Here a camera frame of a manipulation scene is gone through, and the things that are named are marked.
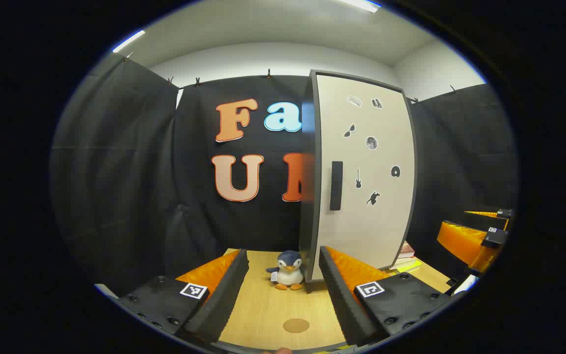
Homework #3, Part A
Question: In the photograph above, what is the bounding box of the penguin plush toy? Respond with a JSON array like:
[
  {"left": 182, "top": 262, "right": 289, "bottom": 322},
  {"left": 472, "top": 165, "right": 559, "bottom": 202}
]
[{"left": 266, "top": 250, "right": 306, "bottom": 291}]

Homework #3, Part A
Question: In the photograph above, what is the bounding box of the round brown coaster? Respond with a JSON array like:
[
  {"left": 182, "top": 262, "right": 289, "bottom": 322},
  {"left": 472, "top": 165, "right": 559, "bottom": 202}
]
[{"left": 283, "top": 318, "right": 311, "bottom": 333}]

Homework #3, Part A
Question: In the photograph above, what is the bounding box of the ceiling light panel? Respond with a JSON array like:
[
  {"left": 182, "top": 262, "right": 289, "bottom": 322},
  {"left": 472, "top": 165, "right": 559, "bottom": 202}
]
[
  {"left": 112, "top": 29, "right": 146, "bottom": 54},
  {"left": 337, "top": 0, "right": 381, "bottom": 14}
]

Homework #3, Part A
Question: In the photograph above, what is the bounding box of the light grey cabinet door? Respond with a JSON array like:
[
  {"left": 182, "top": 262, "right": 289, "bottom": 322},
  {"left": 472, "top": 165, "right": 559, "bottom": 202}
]
[{"left": 310, "top": 70, "right": 417, "bottom": 282}]

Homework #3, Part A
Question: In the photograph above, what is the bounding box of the yellow book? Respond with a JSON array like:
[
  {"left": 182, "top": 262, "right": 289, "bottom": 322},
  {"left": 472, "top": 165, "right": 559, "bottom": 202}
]
[{"left": 391, "top": 259, "right": 424, "bottom": 273}]

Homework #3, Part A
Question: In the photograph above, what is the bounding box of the row of backdrop clips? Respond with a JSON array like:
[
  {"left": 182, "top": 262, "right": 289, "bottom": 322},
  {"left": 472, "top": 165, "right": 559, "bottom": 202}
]
[{"left": 123, "top": 52, "right": 458, "bottom": 104}]

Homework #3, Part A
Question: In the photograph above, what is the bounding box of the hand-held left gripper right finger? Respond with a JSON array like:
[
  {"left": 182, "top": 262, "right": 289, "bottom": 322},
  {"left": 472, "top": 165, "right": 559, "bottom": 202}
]
[{"left": 318, "top": 245, "right": 453, "bottom": 347}]

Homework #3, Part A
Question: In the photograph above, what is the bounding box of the black backdrop cloth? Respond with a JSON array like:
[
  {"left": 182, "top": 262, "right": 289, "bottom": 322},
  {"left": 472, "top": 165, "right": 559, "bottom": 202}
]
[{"left": 50, "top": 52, "right": 518, "bottom": 295}]

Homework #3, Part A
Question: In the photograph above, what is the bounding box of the black cabinet door handle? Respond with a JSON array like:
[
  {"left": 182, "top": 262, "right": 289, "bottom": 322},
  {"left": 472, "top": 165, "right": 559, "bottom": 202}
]
[{"left": 330, "top": 161, "right": 343, "bottom": 211}]

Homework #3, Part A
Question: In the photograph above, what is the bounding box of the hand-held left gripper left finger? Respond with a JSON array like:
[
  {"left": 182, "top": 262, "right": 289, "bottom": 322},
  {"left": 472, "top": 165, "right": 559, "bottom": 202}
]
[{"left": 116, "top": 249, "right": 250, "bottom": 344}]

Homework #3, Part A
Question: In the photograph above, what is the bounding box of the dark grey cabinet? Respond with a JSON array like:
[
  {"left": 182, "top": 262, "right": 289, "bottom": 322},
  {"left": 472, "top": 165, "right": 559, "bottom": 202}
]
[{"left": 299, "top": 69, "right": 419, "bottom": 283}]

